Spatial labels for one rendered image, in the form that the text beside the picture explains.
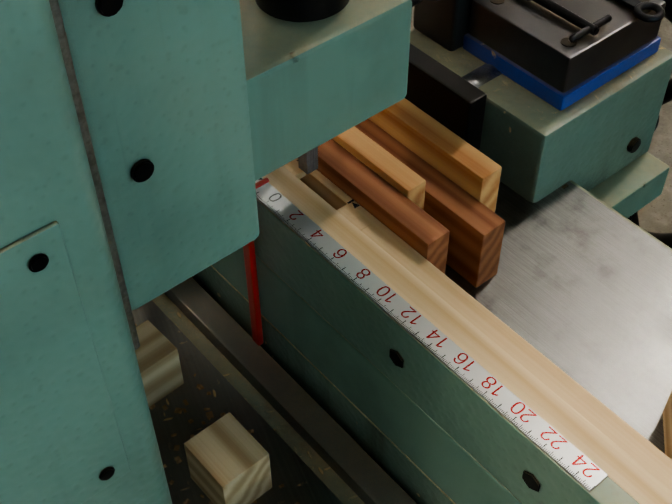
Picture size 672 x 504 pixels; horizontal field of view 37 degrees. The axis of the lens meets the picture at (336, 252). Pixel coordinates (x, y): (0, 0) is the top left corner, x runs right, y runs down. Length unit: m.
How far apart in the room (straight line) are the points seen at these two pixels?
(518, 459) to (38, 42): 0.32
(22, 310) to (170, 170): 0.10
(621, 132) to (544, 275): 0.14
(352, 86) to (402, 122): 0.09
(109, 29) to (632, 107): 0.43
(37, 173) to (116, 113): 0.07
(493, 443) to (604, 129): 0.27
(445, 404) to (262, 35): 0.22
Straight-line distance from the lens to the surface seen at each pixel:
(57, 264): 0.39
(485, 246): 0.61
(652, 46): 0.73
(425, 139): 0.64
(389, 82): 0.59
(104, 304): 0.42
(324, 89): 0.55
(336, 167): 0.63
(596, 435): 0.53
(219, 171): 0.48
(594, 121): 0.70
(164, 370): 0.69
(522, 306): 0.63
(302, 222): 0.59
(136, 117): 0.43
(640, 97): 0.74
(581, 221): 0.69
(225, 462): 0.63
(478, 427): 0.54
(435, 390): 0.55
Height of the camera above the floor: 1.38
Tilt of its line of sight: 47 degrees down
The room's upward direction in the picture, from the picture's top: straight up
